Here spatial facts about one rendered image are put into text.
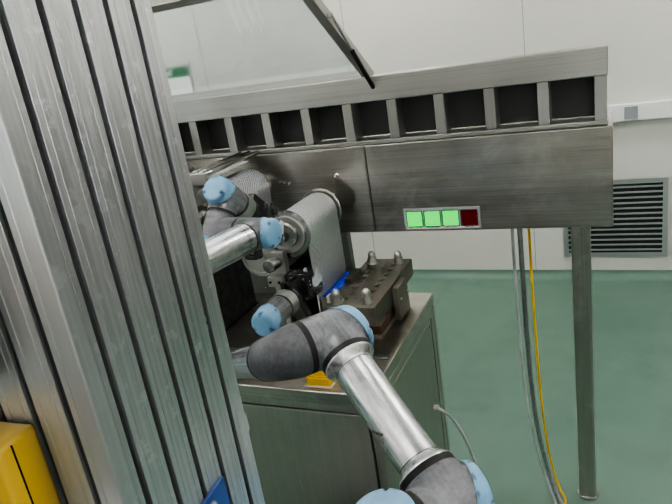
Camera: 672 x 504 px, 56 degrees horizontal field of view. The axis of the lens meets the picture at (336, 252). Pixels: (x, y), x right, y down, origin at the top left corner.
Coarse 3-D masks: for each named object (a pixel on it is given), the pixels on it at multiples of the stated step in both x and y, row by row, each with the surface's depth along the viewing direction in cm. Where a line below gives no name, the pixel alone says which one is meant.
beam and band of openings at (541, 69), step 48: (576, 48) 177; (240, 96) 217; (288, 96) 210; (336, 96) 204; (384, 96) 198; (432, 96) 199; (480, 96) 194; (528, 96) 188; (576, 96) 183; (192, 144) 240; (240, 144) 227; (288, 144) 223; (336, 144) 210
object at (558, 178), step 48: (384, 144) 203; (432, 144) 197; (480, 144) 191; (528, 144) 186; (576, 144) 181; (288, 192) 223; (336, 192) 215; (384, 192) 209; (432, 192) 202; (480, 192) 196; (528, 192) 191; (576, 192) 185
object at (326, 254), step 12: (336, 228) 207; (324, 240) 199; (336, 240) 207; (312, 252) 191; (324, 252) 199; (336, 252) 207; (312, 264) 191; (324, 264) 199; (336, 264) 207; (324, 276) 199; (336, 276) 207; (324, 288) 198
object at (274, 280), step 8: (272, 256) 190; (280, 256) 189; (280, 264) 189; (288, 264) 192; (280, 272) 191; (272, 280) 190; (280, 280) 188; (280, 288) 192; (288, 320) 196; (296, 320) 198
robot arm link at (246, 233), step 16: (240, 224) 148; (256, 224) 149; (272, 224) 149; (208, 240) 137; (224, 240) 139; (240, 240) 142; (256, 240) 147; (272, 240) 150; (208, 256) 133; (224, 256) 137; (240, 256) 143
